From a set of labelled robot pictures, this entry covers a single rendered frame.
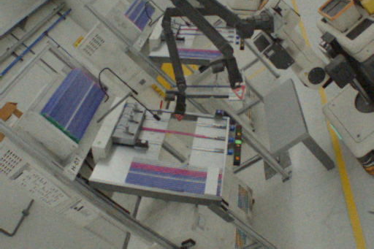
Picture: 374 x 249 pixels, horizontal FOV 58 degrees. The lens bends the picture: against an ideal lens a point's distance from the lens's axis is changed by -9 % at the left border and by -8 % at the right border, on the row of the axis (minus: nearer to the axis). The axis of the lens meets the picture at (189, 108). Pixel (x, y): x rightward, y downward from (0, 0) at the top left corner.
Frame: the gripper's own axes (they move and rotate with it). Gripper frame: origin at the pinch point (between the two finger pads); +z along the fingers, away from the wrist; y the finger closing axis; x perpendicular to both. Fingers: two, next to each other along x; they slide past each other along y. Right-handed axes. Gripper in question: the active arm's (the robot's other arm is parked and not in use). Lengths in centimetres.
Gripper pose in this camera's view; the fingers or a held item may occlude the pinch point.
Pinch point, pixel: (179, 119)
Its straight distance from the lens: 233.6
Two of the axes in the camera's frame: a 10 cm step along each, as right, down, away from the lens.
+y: -1.4, 5.7, -8.1
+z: -0.7, 8.1, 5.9
